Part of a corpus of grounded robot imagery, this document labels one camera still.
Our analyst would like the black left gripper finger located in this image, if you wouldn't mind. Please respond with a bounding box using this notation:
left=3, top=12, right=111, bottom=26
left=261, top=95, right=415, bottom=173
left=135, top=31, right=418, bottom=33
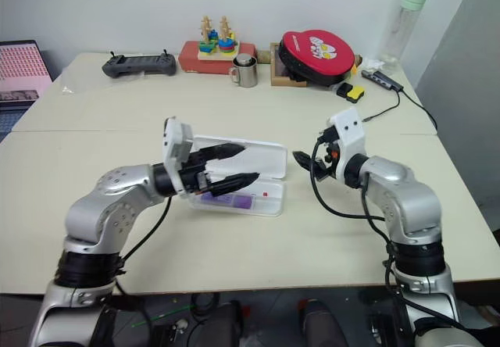
left=209, top=171, right=261, bottom=199
left=202, top=141, right=248, bottom=165

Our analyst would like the dark rounded shape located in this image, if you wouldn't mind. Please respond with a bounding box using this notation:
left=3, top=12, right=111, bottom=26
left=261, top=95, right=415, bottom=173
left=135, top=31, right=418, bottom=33
left=209, top=300, right=245, bottom=347
left=298, top=299, right=347, bottom=347

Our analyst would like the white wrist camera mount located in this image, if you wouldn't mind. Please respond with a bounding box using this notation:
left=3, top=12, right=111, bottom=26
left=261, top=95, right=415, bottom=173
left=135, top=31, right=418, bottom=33
left=327, top=106, right=366, bottom=181
left=162, top=116, right=195, bottom=200

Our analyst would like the clear bottle with green lid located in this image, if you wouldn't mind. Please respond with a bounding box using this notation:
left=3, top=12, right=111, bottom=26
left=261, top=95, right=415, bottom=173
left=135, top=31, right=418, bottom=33
left=380, top=0, right=430, bottom=76

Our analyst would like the wooden tray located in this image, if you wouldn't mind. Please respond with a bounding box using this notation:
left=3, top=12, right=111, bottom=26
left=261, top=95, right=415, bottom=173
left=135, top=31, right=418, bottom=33
left=270, top=41, right=314, bottom=88

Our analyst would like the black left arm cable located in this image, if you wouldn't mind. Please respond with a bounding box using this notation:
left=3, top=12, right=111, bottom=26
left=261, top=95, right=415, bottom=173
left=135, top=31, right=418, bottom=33
left=115, top=195, right=173, bottom=298

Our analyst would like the grey USB hub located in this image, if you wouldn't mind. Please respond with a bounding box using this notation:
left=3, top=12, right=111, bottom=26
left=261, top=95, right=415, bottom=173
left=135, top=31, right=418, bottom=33
left=360, top=69, right=405, bottom=92

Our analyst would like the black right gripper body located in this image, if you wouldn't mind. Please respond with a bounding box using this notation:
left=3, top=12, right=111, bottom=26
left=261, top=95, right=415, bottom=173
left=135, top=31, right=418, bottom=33
left=316, top=125, right=345, bottom=179

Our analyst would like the wooden ring stacking toy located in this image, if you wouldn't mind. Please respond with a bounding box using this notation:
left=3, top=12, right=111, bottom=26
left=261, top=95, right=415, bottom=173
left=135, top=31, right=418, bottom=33
left=196, top=15, right=241, bottom=63

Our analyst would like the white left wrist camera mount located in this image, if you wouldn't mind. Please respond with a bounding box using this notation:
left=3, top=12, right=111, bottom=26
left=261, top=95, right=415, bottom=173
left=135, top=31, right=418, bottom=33
left=162, top=116, right=195, bottom=200

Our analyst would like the black hub cable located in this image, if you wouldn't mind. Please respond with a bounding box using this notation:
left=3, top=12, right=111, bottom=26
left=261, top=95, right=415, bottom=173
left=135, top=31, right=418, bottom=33
left=397, top=88, right=439, bottom=132

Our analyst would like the purple marker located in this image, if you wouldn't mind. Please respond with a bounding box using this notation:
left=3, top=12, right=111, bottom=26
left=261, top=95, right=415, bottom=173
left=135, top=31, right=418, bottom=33
left=199, top=191, right=255, bottom=210

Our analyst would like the white plastic pencil case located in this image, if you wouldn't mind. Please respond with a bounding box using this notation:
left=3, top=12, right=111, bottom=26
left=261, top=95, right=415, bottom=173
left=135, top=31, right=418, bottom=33
left=187, top=134, right=289, bottom=219

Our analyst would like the black cable with audio plug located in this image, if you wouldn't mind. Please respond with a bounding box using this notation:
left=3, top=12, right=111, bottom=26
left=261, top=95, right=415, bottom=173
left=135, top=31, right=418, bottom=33
left=360, top=88, right=402, bottom=123

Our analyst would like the red and black round case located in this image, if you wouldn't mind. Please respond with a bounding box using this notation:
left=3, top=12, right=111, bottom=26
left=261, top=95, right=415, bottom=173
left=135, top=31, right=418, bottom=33
left=277, top=30, right=358, bottom=88

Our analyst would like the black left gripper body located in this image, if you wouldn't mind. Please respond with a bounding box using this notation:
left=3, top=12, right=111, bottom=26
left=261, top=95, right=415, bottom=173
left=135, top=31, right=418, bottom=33
left=178, top=148, right=215, bottom=199

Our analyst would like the dark grey handheld controller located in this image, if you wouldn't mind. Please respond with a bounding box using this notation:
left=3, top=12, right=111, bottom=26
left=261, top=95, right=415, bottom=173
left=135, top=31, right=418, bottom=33
left=102, top=50, right=178, bottom=79

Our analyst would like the blue mat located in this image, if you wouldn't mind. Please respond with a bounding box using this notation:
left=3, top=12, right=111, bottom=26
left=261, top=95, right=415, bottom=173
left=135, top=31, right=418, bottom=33
left=0, top=107, right=26, bottom=143

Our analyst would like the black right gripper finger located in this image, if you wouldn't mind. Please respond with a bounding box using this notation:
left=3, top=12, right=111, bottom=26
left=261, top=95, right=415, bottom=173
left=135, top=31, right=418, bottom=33
left=292, top=150, right=319, bottom=170
left=310, top=163, right=335, bottom=183

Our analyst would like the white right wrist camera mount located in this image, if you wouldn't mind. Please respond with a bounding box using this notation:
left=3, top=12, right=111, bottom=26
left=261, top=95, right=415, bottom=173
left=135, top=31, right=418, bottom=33
left=327, top=106, right=366, bottom=181

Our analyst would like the yellow and black small block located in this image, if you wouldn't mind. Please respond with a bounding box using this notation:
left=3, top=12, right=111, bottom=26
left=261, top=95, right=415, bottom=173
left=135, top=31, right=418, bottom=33
left=336, top=81, right=367, bottom=104

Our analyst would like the stainless steel mug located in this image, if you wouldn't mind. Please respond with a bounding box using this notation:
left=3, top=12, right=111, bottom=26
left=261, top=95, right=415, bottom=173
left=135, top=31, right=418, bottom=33
left=227, top=53, right=259, bottom=88

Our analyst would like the red flat box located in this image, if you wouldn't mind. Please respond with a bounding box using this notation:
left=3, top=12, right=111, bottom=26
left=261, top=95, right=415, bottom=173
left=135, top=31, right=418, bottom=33
left=177, top=41, right=258, bottom=76

